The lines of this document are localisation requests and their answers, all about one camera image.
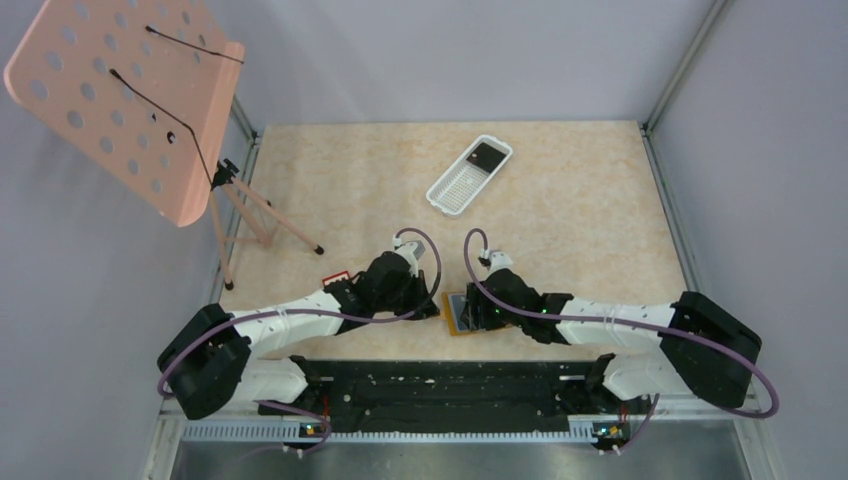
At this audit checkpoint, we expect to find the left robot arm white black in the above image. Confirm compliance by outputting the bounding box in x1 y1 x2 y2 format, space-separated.
156 252 440 420

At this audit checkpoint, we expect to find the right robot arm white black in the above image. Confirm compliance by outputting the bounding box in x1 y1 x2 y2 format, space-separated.
461 268 762 413

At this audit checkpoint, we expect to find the red white grid card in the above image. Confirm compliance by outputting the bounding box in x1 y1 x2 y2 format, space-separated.
322 270 351 287

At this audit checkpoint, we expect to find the black card stack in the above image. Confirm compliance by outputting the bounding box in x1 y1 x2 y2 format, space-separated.
466 142 507 174

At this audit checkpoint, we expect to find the white perforated plastic tray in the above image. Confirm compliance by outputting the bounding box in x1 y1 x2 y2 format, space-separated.
425 135 514 218

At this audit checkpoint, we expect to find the pink perforated music stand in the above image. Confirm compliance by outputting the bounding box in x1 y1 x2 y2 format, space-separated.
3 0 326 291

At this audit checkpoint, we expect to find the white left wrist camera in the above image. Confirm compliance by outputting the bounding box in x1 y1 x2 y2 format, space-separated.
394 240 426 270

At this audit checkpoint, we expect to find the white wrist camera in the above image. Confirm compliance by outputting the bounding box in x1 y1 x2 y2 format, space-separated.
394 240 426 270
478 249 513 274

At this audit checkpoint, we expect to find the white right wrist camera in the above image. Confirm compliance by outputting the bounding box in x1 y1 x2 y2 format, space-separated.
478 249 513 274

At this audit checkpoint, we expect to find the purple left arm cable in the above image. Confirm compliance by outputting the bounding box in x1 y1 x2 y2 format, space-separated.
156 227 444 458

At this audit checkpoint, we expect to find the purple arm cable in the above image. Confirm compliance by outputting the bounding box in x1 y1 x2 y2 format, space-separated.
462 227 782 455
156 227 444 458

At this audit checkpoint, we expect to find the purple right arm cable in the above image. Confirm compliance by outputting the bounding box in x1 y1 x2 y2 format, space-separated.
462 227 782 455

